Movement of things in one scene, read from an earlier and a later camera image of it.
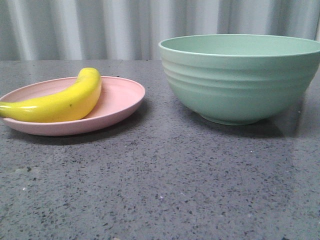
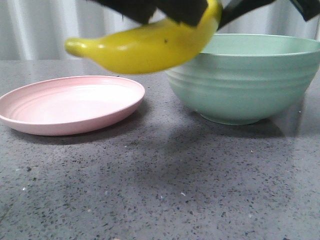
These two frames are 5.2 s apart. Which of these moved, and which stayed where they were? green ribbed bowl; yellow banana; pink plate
Moved: yellow banana
Stayed: green ribbed bowl; pink plate
